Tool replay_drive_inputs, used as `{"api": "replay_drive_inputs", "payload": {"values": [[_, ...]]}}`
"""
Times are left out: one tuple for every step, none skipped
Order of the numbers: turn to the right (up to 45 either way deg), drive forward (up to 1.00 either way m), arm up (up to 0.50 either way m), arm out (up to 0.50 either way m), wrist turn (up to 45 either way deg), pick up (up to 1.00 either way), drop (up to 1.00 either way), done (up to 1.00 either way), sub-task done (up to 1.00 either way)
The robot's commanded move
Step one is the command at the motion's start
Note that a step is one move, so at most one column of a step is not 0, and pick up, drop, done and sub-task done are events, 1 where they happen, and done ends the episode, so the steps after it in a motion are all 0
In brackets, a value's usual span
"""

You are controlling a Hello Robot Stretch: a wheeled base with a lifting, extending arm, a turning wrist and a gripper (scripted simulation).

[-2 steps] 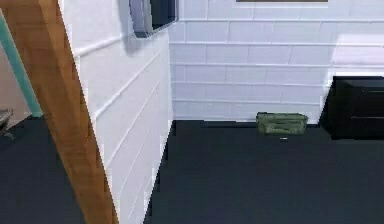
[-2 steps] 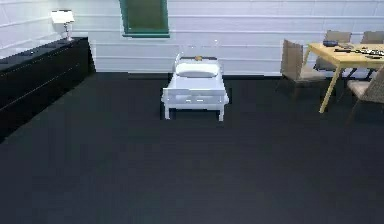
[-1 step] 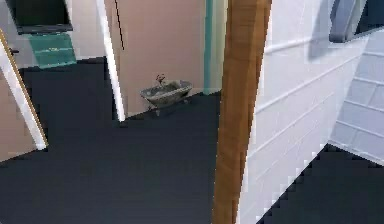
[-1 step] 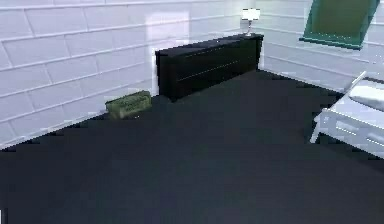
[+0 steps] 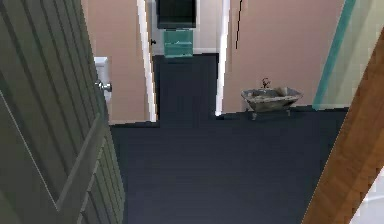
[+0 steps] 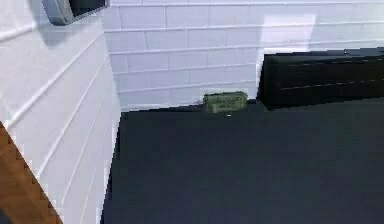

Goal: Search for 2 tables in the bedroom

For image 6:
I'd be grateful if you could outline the green rectangular block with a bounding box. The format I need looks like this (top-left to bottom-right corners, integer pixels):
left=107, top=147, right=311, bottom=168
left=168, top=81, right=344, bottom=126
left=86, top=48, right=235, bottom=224
left=202, top=90, right=249, bottom=114

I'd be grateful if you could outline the black cabinet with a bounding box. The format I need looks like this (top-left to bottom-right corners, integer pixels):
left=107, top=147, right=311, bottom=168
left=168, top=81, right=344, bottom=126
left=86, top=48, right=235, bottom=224
left=256, top=46, right=384, bottom=111

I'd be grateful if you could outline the brown wooden door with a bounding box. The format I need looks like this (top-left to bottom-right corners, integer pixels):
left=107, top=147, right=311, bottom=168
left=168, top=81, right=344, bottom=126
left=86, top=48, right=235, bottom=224
left=0, top=121, right=64, bottom=224

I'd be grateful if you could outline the grey framed wall mirror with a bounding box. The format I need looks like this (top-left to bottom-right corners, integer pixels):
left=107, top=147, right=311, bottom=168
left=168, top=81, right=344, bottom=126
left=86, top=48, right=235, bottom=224
left=41, top=0, right=111, bottom=27

